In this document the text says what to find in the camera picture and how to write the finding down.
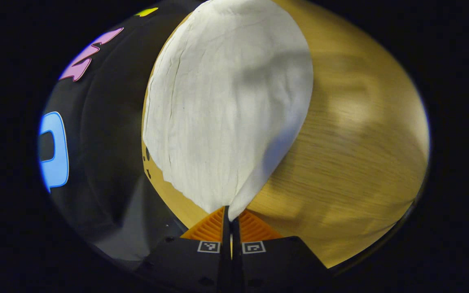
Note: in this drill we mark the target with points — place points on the white jeans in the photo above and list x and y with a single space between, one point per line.
226 101

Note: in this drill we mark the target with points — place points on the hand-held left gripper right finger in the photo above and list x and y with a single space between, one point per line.
267 264

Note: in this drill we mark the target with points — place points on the black backdrop cloth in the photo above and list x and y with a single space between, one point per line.
104 142

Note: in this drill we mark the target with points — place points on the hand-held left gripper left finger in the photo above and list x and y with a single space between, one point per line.
202 260

